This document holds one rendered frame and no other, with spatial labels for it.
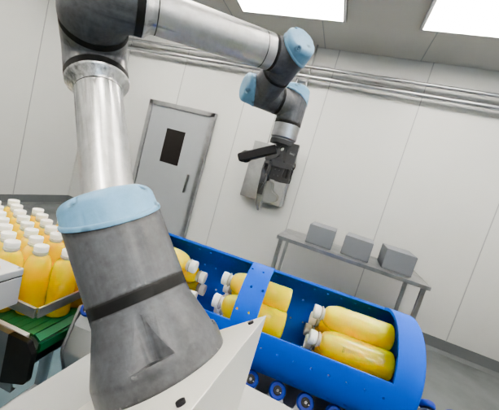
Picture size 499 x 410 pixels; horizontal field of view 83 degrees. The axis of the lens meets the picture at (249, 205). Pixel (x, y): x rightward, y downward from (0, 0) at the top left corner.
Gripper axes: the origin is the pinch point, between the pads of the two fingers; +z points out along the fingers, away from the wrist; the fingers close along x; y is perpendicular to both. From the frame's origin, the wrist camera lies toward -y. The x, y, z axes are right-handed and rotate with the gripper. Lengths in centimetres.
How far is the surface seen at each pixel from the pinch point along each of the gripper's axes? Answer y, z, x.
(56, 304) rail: -47, 44, -15
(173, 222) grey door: -181, 103, 339
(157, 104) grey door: -263, -75, 345
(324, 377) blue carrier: 29.6, 33.4, -14.0
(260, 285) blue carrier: 8.2, 19.6, -8.0
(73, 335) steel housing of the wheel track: -40, 52, -13
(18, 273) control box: -50, 32, -26
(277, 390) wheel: 20.5, 43.8, -11.1
